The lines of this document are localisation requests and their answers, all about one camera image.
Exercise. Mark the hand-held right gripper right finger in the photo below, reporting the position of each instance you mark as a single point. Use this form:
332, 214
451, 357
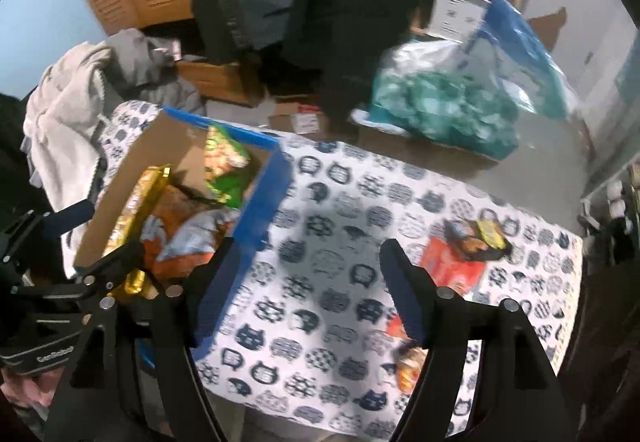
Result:
402, 294

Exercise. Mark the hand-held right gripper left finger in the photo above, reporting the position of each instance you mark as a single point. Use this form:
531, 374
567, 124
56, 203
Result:
220, 284

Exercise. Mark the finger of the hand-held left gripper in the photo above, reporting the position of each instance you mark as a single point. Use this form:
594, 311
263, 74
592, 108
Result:
70, 216
120, 258

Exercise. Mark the silver orange chip bag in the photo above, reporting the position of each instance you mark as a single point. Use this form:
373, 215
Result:
190, 237

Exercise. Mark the orange yellow snack packet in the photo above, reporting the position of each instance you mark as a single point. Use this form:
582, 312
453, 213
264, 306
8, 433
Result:
407, 364

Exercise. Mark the blue cardboard box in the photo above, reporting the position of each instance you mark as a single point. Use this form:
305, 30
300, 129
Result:
260, 202

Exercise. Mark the black yellow snack packet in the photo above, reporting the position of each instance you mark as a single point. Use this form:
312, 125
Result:
475, 234

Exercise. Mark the green snack packet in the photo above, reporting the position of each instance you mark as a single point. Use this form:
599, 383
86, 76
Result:
225, 161

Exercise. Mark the person's left hand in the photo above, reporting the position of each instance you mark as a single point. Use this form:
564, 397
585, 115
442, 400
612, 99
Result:
25, 392

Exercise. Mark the cat print tablecloth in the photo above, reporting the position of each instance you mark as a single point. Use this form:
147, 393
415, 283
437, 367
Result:
325, 247

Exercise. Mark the white towel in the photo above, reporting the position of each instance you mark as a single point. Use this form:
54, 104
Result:
65, 91

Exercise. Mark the brown cardboard box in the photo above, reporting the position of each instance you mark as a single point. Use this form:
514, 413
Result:
425, 149

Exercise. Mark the grey clothing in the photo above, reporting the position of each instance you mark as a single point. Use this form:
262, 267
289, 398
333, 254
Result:
145, 64

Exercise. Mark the small red label carton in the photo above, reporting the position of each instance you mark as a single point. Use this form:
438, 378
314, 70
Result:
300, 117

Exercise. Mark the white bag with green cloth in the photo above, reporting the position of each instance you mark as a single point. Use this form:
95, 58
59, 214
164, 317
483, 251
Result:
440, 106

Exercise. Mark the wooden drawer box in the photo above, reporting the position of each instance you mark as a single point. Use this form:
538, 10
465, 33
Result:
220, 77

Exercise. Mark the shoe rack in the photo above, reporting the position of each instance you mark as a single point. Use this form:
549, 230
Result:
616, 202

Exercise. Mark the blue plastic bag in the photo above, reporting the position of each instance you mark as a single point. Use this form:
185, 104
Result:
520, 51

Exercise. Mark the white storage box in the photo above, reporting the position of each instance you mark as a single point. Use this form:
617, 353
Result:
455, 4

